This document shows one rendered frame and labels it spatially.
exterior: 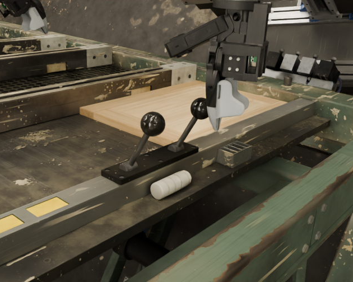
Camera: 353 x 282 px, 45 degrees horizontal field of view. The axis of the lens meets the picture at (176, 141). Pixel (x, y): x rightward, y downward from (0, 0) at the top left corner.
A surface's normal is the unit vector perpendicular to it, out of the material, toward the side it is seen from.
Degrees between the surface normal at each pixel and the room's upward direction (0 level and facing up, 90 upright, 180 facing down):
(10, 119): 90
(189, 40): 33
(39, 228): 90
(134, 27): 0
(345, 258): 0
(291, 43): 0
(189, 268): 59
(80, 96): 90
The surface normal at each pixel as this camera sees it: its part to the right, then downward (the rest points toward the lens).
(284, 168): 0.05, -0.93
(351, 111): -0.65, 0.25
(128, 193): 0.76, 0.28
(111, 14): -0.54, -0.26
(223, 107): -0.36, 0.37
